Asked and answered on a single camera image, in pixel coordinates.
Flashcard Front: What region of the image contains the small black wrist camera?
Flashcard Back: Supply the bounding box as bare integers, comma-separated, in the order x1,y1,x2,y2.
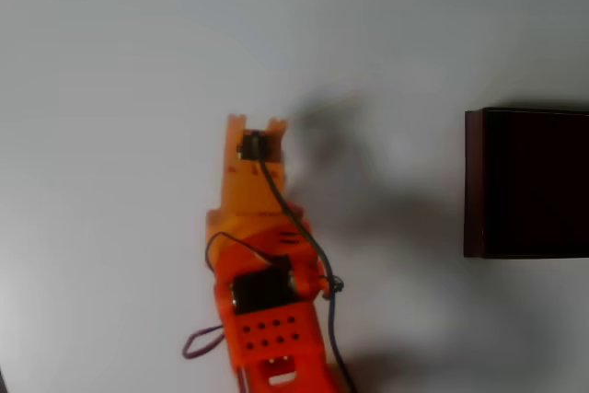
237,129,272,162

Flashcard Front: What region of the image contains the dark brown open box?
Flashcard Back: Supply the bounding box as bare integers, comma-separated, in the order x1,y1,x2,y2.
463,107,589,260

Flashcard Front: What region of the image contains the thin black servo wire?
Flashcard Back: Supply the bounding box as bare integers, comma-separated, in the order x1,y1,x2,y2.
203,231,283,272

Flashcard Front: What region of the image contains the purple wire loop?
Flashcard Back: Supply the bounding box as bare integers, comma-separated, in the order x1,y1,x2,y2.
181,324,226,360

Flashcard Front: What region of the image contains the light orange camera mount bracket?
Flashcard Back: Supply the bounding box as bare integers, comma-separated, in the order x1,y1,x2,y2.
225,113,289,168

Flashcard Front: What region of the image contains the thick black camera cable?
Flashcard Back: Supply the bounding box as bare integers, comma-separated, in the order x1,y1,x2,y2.
255,133,358,393

